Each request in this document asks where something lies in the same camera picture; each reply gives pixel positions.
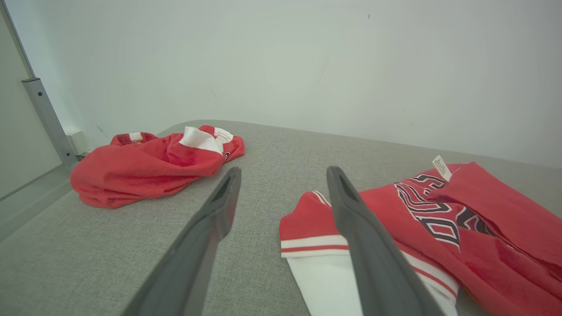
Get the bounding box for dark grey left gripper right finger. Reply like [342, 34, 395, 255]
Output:
[326, 166, 446, 316]

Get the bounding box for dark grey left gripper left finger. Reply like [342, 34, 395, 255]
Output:
[122, 166, 243, 316]

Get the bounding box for red shorts with white stripes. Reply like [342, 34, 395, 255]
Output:
[70, 125, 245, 209]

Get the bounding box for red jersey with black lettering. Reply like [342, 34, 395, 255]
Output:
[279, 154, 562, 316]

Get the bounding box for white wall box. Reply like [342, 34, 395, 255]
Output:
[64, 127, 89, 155]

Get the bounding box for grey metal post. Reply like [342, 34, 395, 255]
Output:
[0, 0, 79, 167]

